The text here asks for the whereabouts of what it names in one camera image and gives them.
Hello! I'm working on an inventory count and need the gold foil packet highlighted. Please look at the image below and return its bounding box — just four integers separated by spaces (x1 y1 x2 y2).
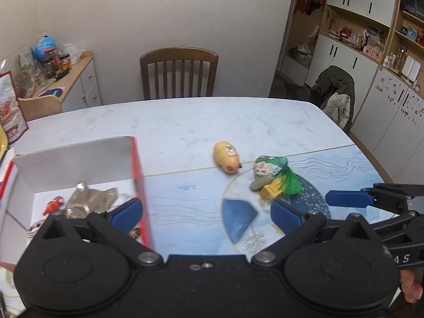
65 182 119 219

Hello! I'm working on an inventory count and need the dark wooden slatted chair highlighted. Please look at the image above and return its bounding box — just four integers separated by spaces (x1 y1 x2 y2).
140 48 219 100

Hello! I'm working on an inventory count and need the green tasselled doll pendant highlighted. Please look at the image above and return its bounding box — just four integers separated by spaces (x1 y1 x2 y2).
250 155 304 206

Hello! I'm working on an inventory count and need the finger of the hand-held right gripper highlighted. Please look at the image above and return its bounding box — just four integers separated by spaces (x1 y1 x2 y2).
370 210 419 245
325 183 424 213

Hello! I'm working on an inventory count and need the cartoon face charm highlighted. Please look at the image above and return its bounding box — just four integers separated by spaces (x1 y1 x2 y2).
42 196 65 215

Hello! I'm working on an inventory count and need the red snack bag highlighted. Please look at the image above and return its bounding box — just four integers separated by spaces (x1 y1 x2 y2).
0 69 29 145

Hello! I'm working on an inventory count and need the dark glass jar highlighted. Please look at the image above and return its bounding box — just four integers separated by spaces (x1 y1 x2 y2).
43 58 60 79

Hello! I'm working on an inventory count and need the wooden sideboard with clutter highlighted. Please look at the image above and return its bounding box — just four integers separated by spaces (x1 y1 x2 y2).
18 51 102 113

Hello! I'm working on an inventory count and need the blue round pad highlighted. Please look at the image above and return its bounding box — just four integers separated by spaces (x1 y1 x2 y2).
38 87 65 98

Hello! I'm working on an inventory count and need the blue globe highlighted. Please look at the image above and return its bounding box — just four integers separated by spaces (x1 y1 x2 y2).
33 36 59 61

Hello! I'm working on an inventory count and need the white and wood wall unit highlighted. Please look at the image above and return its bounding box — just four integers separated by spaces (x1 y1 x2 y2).
276 0 424 186

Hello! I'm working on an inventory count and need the person's right hand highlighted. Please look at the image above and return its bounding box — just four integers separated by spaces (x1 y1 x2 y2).
399 268 423 304

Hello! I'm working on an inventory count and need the clear plastic bag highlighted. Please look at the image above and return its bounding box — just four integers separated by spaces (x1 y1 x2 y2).
58 42 82 64

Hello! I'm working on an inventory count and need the red hanging bag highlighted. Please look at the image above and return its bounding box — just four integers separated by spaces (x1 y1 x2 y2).
294 0 328 16

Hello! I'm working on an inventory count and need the blue printed table mat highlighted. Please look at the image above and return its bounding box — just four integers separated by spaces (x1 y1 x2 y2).
142 144 403 259

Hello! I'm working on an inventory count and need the dark green jacket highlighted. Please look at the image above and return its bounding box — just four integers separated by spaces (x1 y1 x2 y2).
310 65 356 134

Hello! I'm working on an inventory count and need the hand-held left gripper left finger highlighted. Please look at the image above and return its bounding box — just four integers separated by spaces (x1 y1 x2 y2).
28 198 164 269

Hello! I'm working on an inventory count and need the light wooden chair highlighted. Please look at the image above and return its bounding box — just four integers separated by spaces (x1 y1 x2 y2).
18 94 63 122

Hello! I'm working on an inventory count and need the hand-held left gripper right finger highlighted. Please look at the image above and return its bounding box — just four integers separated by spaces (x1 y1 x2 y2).
251 200 385 268

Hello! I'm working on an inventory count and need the yellow hamster toy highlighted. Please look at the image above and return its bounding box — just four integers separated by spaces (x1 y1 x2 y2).
213 141 242 174

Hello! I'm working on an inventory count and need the red and white cardboard box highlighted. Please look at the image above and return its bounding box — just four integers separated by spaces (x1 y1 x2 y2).
0 136 156 268

